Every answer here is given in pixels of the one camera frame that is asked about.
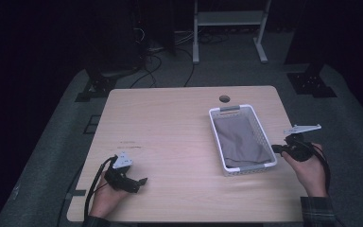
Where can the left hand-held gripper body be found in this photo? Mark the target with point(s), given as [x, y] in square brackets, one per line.
[118, 179]

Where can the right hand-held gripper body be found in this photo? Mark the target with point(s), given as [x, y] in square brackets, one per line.
[301, 149]

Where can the grey cloth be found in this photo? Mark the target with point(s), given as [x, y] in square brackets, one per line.
[242, 142]

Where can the white plastic basket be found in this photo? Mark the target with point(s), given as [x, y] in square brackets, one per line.
[231, 108]

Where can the person's left hand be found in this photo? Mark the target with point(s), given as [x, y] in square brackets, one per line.
[105, 201]

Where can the person's right hand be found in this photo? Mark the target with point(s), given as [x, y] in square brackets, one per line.
[312, 175]

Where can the person's left dark sleeve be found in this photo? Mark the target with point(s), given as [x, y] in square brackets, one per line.
[96, 221]

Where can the person's right plaid sleeve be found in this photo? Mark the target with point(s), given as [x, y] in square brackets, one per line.
[318, 213]

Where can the black stand base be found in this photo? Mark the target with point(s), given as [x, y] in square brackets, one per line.
[312, 83]
[99, 85]

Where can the white metal desk frame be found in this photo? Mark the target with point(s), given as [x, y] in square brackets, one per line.
[228, 18]

